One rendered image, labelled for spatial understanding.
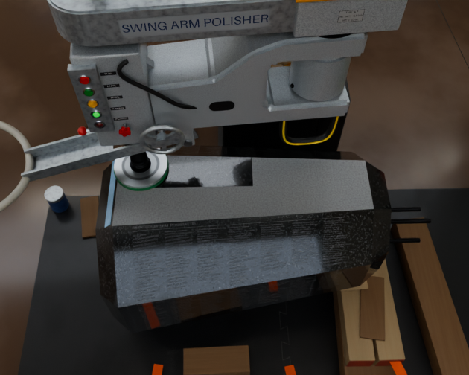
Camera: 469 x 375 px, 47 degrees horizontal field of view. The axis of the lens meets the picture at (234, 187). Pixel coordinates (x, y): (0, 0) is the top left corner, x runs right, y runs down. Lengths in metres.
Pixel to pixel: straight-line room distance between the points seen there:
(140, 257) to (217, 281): 0.31
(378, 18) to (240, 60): 0.41
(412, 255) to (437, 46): 1.71
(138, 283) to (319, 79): 1.03
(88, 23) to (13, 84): 2.38
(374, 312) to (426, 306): 0.33
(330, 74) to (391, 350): 1.32
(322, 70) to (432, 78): 2.17
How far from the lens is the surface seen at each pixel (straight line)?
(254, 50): 1.62
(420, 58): 3.95
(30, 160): 2.22
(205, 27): 1.52
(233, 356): 2.56
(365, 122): 3.46
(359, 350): 2.52
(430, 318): 2.79
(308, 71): 1.74
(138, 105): 1.73
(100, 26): 1.51
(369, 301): 2.59
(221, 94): 1.72
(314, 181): 2.15
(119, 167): 2.18
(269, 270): 2.13
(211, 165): 2.17
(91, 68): 1.60
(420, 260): 2.90
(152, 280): 2.14
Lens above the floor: 2.61
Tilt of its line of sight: 58 degrees down
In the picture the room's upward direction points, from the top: straight up
